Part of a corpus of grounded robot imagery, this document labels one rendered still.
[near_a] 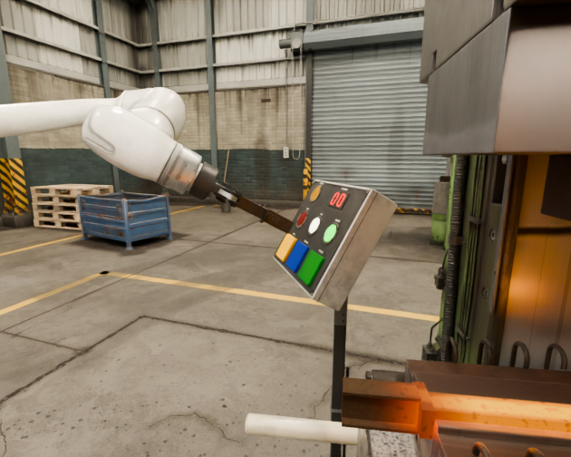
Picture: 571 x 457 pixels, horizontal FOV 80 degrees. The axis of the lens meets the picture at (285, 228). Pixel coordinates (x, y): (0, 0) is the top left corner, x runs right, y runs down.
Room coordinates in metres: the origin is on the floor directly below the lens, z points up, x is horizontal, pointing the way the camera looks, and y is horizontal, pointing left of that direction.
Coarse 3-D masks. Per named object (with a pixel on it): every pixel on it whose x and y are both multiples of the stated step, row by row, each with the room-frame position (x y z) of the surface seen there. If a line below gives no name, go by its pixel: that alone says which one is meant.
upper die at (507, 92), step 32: (512, 32) 0.25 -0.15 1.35; (544, 32) 0.25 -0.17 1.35; (448, 64) 0.37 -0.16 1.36; (480, 64) 0.29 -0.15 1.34; (512, 64) 0.25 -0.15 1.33; (544, 64) 0.25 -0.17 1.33; (448, 96) 0.36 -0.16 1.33; (480, 96) 0.28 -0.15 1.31; (512, 96) 0.25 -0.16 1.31; (544, 96) 0.25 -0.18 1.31; (448, 128) 0.35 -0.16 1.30; (480, 128) 0.28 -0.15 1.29; (512, 128) 0.25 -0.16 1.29; (544, 128) 0.25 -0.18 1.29
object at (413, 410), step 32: (352, 384) 0.34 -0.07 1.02; (384, 384) 0.34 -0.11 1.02; (416, 384) 0.34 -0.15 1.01; (352, 416) 0.33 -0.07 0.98; (384, 416) 0.33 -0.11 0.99; (416, 416) 0.32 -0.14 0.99; (448, 416) 0.31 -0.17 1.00; (480, 416) 0.30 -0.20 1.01; (512, 416) 0.30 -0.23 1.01; (544, 416) 0.30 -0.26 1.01
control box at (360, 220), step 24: (312, 192) 1.02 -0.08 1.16; (360, 192) 0.78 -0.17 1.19; (312, 216) 0.94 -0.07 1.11; (336, 216) 0.82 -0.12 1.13; (360, 216) 0.74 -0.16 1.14; (384, 216) 0.76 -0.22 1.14; (312, 240) 0.86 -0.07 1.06; (336, 240) 0.76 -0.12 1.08; (360, 240) 0.74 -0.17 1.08; (336, 264) 0.72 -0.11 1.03; (360, 264) 0.74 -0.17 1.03; (312, 288) 0.73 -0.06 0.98; (336, 288) 0.73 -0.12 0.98
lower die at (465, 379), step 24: (408, 360) 0.44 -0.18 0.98; (432, 384) 0.38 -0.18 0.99; (456, 384) 0.38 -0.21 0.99; (480, 384) 0.38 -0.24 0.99; (504, 384) 0.38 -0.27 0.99; (528, 384) 0.38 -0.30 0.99; (552, 384) 0.38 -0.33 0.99; (456, 432) 0.30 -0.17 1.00; (480, 432) 0.29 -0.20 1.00; (504, 432) 0.29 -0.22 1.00; (528, 432) 0.29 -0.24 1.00; (552, 432) 0.29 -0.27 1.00; (432, 456) 0.30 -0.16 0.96; (456, 456) 0.27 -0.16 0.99; (480, 456) 0.27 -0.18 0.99; (504, 456) 0.27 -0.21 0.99; (552, 456) 0.27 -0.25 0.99
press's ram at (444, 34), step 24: (432, 0) 0.46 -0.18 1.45; (456, 0) 0.36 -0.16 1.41; (480, 0) 0.30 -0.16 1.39; (504, 0) 0.26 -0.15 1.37; (528, 0) 0.24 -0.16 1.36; (552, 0) 0.24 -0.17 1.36; (432, 24) 0.45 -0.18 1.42; (456, 24) 0.36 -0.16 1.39; (480, 24) 0.30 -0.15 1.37; (432, 48) 0.44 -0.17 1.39; (456, 48) 0.35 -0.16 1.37; (432, 72) 0.44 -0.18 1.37
